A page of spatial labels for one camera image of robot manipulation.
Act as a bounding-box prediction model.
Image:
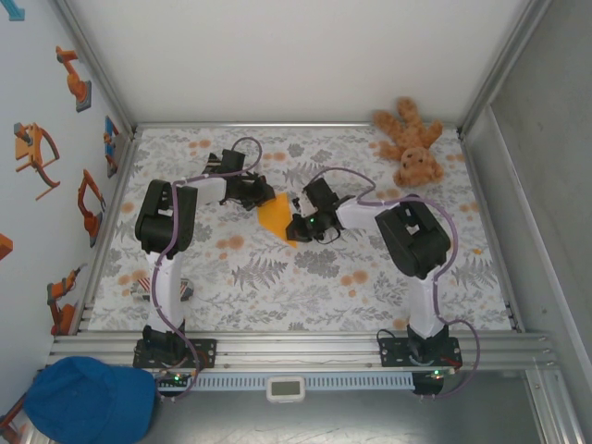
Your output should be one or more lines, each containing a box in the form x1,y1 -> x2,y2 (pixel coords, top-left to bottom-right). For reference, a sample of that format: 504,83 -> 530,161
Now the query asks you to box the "white slotted cable duct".
156,373 -> 415,392

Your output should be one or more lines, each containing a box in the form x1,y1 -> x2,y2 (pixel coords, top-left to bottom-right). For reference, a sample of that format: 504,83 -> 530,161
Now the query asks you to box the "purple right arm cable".
310,166 -> 482,401

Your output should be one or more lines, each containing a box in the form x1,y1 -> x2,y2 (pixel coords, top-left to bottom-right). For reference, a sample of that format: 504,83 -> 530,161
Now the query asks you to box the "blue orange wall sticker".
104,115 -> 122,179

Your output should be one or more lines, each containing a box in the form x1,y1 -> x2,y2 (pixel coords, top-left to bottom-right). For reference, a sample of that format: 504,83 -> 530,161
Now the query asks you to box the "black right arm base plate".
377,336 -> 463,369

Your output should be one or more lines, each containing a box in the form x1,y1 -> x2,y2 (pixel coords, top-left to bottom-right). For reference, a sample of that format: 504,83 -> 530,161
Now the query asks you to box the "orange grey wall sticker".
0,397 -> 29,443

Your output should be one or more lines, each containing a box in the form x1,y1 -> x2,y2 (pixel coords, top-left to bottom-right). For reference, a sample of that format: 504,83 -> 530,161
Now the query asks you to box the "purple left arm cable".
151,136 -> 264,402

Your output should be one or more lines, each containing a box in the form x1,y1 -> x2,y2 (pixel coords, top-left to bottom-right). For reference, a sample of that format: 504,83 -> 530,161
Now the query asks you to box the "red striped fabric pouch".
131,277 -> 193,304

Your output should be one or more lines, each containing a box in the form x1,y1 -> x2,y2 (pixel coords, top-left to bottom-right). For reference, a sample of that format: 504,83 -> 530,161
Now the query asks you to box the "brown teddy bear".
372,95 -> 446,189

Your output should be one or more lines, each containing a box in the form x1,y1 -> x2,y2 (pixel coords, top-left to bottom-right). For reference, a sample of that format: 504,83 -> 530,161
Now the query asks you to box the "white digital timer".
265,375 -> 307,403

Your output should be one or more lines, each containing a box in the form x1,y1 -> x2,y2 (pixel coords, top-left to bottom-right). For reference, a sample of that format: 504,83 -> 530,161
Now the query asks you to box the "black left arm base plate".
132,338 -> 218,369

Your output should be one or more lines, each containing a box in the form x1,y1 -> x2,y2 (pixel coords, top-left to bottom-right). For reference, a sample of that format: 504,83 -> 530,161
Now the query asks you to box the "orange claw gripper wall sticker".
12,122 -> 62,203

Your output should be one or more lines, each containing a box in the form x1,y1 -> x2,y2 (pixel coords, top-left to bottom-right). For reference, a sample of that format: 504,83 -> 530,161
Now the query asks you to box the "black striped sock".
203,152 -> 226,175

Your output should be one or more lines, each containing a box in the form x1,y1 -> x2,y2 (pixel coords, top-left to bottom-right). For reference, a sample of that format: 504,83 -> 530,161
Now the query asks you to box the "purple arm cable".
151,136 -> 264,402
310,166 -> 482,401

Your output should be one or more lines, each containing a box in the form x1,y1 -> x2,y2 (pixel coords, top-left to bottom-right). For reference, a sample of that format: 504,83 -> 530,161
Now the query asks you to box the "orange square paper sheet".
256,193 -> 302,249

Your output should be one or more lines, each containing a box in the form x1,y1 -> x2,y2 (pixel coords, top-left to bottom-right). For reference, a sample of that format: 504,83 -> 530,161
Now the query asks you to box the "blue baseball cap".
22,355 -> 158,443

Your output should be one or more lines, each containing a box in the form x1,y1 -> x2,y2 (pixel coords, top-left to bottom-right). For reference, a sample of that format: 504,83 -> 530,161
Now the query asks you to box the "aluminium frame rail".
48,328 -> 561,374
68,131 -> 140,334
460,133 -> 524,332
133,120 -> 463,130

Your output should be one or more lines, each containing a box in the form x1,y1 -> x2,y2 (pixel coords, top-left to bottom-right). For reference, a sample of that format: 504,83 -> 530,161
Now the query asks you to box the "aluminium frame post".
457,0 -> 554,135
53,0 -> 138,135

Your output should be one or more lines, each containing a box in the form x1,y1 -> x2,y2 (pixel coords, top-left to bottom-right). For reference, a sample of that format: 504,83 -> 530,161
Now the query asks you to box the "floral printed tablecloth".
87,127 -> 518,332

